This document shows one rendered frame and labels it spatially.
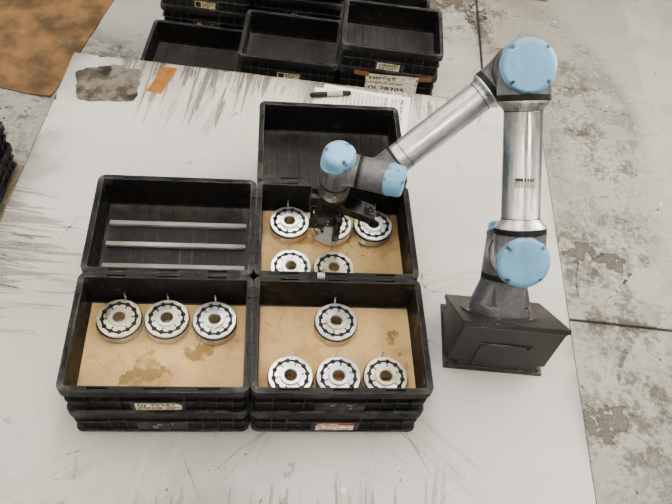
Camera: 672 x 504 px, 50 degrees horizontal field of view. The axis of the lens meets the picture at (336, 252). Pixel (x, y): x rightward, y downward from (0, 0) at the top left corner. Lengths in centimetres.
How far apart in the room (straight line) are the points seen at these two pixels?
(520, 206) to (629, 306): 158
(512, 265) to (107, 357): 94
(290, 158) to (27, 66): 194
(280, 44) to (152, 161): 111
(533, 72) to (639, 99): 249
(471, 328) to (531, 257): 24
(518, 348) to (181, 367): 81
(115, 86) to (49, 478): 128
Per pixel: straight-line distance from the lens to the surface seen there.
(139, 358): 172
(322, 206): 174
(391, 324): 178
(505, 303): 177
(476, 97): 173
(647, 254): 334
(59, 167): 229
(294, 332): 174
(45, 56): 379
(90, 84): 252
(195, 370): 170
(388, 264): 188
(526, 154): 161
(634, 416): 289
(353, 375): 166
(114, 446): 179
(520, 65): 159
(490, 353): 185
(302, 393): 156
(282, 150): 210
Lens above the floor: 234
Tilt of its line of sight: 54 degrees down
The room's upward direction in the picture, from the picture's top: 10 degrees clockwise
